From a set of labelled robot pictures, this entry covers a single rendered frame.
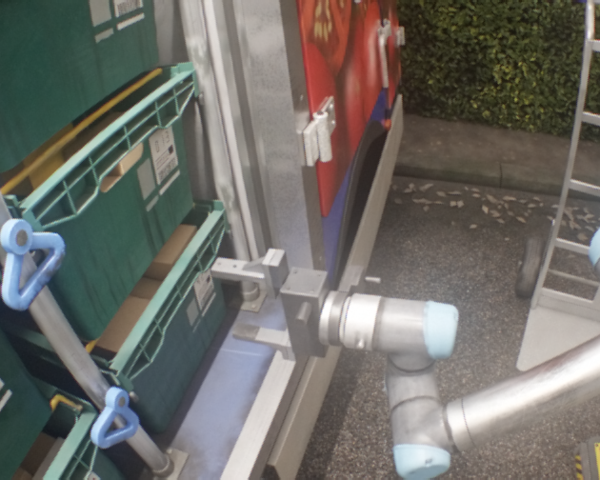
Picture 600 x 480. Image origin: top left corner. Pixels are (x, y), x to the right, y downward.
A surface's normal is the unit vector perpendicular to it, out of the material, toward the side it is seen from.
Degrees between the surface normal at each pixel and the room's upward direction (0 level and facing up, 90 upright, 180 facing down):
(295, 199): 90
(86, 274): 92
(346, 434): 0
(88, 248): 95
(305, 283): 0
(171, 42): 90
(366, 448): 0
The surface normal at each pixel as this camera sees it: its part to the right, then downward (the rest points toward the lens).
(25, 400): 0.96, 0.16
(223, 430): -0.11, -0.78
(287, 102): -0.30, 0.62
